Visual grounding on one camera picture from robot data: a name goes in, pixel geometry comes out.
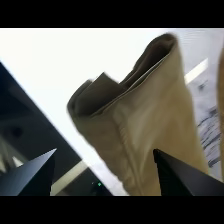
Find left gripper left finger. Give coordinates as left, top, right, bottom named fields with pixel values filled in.
left=0, top=148, right=58, bottom=197

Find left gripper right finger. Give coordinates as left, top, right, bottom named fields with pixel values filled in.
left=152, top=148, right=224, bottom=197

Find brown pants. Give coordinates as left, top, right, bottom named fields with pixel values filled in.
left=66, top=32, right=224, bottom=197

